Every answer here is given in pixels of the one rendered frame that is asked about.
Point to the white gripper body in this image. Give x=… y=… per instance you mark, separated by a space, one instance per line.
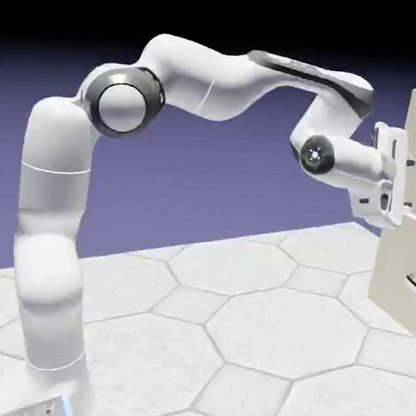
x=398 y=190

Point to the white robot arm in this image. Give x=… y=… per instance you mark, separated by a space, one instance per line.
x=54 y=193

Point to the cream painted cabinet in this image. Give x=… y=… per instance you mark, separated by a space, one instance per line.
x=386 y=272

